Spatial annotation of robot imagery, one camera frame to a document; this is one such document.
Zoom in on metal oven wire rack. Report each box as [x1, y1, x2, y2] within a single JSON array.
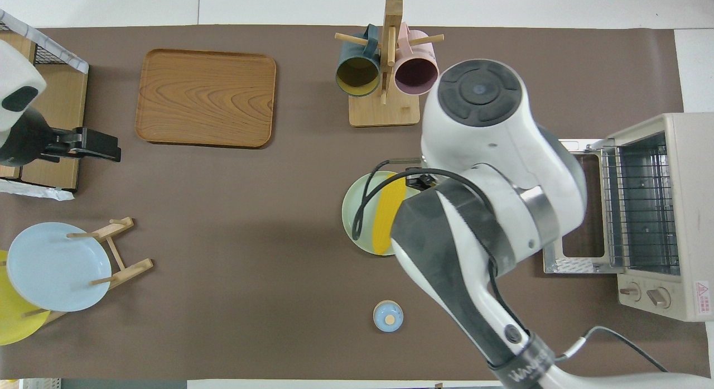
[[599, 145, 673, 268]]

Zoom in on yellow plate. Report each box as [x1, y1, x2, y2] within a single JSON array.
[[0, 249, 51, 346]]

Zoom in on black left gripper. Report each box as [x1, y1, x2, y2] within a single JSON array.
[[42, 127, 122, 163]]

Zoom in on toaster oven glass door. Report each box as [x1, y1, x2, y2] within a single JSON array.
[[544, 138, 623, 275]]

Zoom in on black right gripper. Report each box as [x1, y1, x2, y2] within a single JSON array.
[[389, 157, 442, 192]]

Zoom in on light green plate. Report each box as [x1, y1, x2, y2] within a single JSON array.
[[341, 170, 422, 257]]

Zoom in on dark blue mug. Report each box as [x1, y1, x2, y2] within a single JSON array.
[[335, 24, 382, 98]]

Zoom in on wooden plate rack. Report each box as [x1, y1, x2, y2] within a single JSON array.
[[22, 217, 154, 325]]

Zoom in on white checked cloth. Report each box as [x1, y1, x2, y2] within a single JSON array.
[[0, 179, 75, 201], [0, 9, 89, 74]]

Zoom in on large brown table mat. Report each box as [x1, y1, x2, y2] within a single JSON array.
[[0, 25, 710, 381]]

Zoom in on pink mug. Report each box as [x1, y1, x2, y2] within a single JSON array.
[[393, 22, 441, 97]]

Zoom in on wooden mug tree stand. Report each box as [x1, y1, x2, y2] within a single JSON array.
[[335, 0, 445, 127]]

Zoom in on black wire basket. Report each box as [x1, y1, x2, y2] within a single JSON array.
[[0, 20, 76, 67]]

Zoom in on light blue plate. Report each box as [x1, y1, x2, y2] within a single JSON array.
[[7, 222, 112, 313]]

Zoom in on wooden two-tier shelf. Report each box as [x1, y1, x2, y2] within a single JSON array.
[[0, 32, 89, 190]]

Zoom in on white toaster oven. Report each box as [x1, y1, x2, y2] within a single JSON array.
[[544, 113, 714, 323]]

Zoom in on wooden serving tray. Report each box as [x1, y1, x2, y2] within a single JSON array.
[[135, 49, 277, 148]]

